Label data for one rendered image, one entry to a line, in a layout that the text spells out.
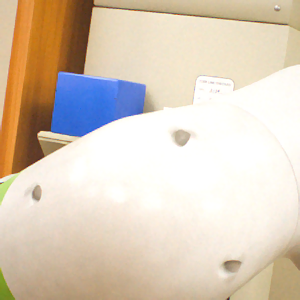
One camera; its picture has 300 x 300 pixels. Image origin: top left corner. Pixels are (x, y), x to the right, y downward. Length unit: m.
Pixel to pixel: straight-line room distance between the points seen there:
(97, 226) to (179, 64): 0.88
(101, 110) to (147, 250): 0.81
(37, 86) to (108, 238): 0.93
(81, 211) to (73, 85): 0.82
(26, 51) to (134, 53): 0.16
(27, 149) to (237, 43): 0.36
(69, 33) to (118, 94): 0.23
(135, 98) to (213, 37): 0.15
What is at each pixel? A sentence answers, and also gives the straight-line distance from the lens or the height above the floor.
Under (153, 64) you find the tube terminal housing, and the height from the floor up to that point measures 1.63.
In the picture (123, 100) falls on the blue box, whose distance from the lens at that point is 1.26.
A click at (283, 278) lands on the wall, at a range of 1.72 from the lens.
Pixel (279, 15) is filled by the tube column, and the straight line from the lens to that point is 1.28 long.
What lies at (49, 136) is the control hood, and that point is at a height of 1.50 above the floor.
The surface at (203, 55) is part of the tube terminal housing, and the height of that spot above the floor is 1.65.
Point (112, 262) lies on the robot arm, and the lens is 0.45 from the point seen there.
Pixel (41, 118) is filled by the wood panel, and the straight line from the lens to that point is 1.39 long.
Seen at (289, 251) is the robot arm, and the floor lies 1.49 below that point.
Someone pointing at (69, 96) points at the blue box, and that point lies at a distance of 1.27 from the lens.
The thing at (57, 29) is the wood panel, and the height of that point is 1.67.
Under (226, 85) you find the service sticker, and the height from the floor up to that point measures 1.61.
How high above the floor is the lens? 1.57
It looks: 3 degrees down
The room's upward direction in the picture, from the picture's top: 8 degrees clockwise
